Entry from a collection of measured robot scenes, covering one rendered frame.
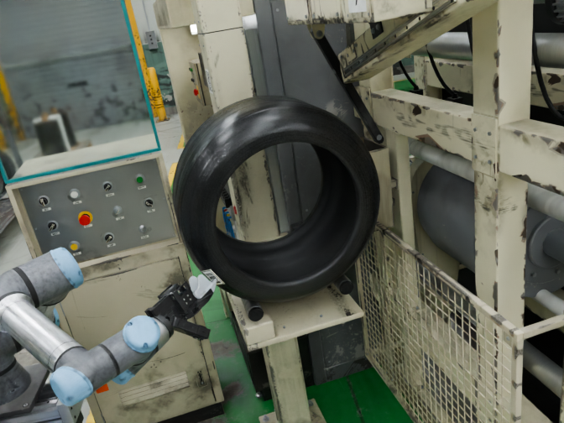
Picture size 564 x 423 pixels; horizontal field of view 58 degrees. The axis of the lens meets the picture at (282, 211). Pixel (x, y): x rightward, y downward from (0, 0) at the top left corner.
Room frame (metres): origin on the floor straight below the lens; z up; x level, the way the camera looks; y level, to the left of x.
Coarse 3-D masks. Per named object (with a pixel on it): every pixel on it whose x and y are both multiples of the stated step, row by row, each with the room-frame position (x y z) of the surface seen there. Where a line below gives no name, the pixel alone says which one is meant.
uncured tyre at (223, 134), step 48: (192, 144) 1.36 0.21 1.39; (240, 144) 1.23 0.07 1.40; (336, 144) 1.28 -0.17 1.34; (192, 192) 1.22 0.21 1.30; (336, 192) 1.56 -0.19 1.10; (192, 240) 1.21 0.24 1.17; (240, 240) 1.52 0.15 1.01; (288, 240) 1.53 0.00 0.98; (336, 240) 1.47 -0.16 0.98; (240, 288) 1.22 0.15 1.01; (288, 288) 1.24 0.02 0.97
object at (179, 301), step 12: (168, 288) 1.15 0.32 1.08; (180, 288) 1.11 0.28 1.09; (168, 300) 1.08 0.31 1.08; (180, 300) 1.09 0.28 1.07; (192, 300) 1.12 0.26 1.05; (156, 312) 1.05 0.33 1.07; (168, 312) 1.07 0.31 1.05; (180, 312) 1.09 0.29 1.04; (192, 312) 1.09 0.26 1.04; (168, 324) 1.03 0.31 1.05
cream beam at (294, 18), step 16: (288, 0) 1.61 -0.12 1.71; (304, 0) 1.46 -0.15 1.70; (320, 0) 1.34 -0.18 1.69; (336, 0) 1.24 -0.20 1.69; (368, 0) 1.07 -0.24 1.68; (384, 0) 1.07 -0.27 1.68; (400, 0) 1.08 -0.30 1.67; (416, 0) 1.09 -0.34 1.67; (432, 0) 1.09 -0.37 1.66; (288, 16) 1.63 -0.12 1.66; (304, 16) 1.48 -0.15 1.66; (320, 16) 1.36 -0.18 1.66; (336, 16) 1.25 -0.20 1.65; (352, 16) 1.16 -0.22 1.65; (368, 16) 1.08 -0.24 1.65; (384, 16) 1.07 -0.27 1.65; (400, 16) 1.08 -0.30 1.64
